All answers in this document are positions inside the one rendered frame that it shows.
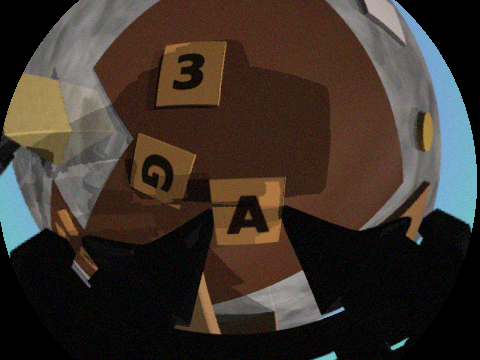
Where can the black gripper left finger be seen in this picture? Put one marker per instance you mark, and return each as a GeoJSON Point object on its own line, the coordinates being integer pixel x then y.
{"type": "Point", "coordinates": [169, 267]}

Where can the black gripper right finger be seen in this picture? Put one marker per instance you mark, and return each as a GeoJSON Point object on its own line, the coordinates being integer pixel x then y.
{"type": "Point", "coordinates": [332, 257]}

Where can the tan flat rectangular card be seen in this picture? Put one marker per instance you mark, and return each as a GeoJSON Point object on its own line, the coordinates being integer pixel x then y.
{"type": "Point", "coordinates": [414, 207]}

